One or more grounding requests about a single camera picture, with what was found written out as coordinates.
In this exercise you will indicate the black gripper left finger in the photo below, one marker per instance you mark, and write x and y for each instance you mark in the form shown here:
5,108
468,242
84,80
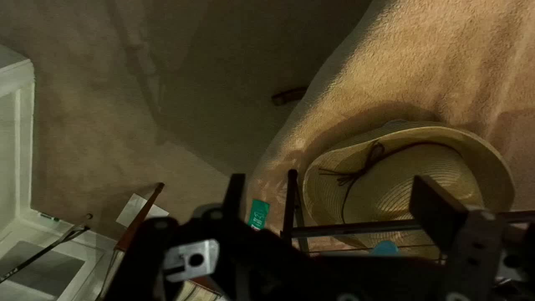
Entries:
159,260

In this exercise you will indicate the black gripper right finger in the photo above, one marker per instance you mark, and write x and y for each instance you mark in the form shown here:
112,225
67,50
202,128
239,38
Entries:
488,257

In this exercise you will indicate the black metal shoe rack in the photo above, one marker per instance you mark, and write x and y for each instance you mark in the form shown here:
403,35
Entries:
263,247

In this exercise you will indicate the white cabinet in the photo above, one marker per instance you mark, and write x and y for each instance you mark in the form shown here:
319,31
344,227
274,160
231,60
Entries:
70,272

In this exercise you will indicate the tan tablecloth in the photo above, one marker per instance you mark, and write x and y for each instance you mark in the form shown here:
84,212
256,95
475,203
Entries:
465,63

